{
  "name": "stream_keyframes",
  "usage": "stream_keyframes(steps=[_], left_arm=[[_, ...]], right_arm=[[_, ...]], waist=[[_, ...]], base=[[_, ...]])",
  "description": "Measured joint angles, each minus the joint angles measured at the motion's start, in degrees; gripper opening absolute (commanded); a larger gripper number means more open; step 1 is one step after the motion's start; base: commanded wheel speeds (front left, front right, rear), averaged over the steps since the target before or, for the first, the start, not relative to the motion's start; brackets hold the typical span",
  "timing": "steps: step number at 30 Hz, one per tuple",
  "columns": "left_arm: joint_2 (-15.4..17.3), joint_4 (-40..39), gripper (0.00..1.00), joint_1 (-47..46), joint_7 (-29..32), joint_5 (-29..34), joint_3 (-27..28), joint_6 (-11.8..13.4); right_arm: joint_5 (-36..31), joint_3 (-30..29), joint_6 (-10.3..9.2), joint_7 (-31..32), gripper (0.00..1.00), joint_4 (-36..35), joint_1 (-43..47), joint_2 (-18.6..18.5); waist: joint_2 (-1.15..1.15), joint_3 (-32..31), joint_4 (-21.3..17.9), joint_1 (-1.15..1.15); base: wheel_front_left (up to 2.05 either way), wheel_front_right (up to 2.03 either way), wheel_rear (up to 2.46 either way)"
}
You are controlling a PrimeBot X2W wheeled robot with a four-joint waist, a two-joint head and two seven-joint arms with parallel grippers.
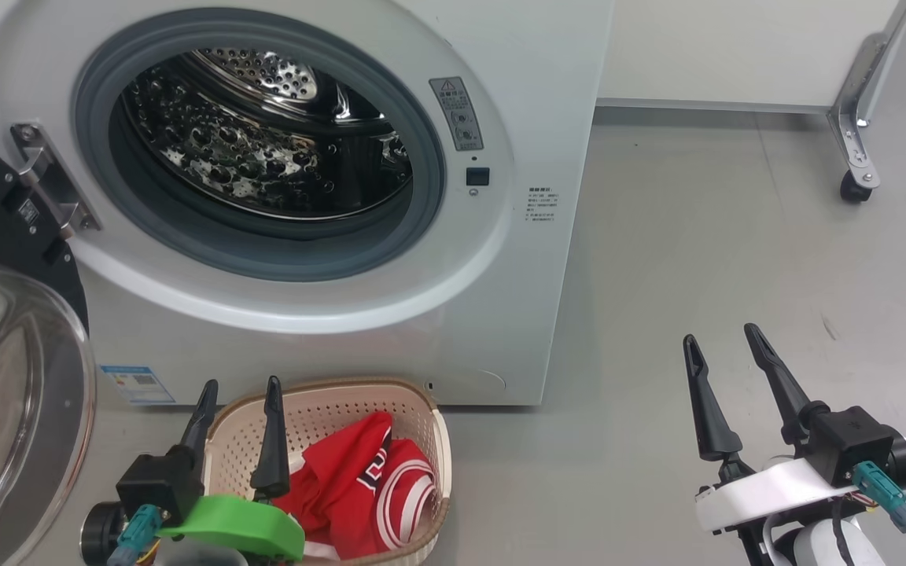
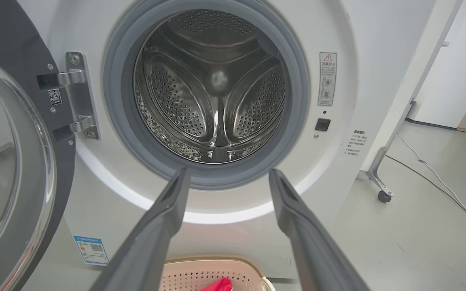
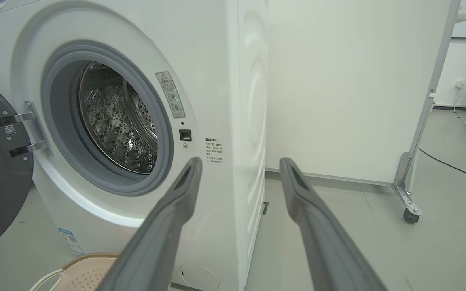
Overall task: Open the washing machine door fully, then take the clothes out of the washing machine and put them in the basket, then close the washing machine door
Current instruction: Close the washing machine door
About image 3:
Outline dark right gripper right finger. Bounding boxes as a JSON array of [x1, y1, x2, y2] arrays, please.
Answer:
[[280, 157, 388, 291]]

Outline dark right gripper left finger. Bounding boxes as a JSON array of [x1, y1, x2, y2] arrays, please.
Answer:
[[97, 157, 203, 291]]

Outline cream perforated laundry basket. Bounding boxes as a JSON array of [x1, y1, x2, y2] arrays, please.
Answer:
[[29, 253, 120, 291]]

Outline white washing machine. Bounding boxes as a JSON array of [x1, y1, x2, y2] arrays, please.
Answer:
[[0, 0, 269, 291]]

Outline blue energy label sticker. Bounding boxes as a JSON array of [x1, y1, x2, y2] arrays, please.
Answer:
[[58, 228, 85, 256]]

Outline grey warning sticker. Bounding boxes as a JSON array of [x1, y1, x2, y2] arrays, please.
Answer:
[[156, 71, 186, 118]]

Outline white partition panel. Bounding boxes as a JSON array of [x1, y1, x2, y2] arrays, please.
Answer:
[[266, 0, 466, 186]]

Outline metal partition foot bracket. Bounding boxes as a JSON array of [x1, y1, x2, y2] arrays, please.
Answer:
[[392, 152, 423, 217]]

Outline black floor cable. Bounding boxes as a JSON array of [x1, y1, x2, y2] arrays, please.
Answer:
[[419, 148, 466, 189]]

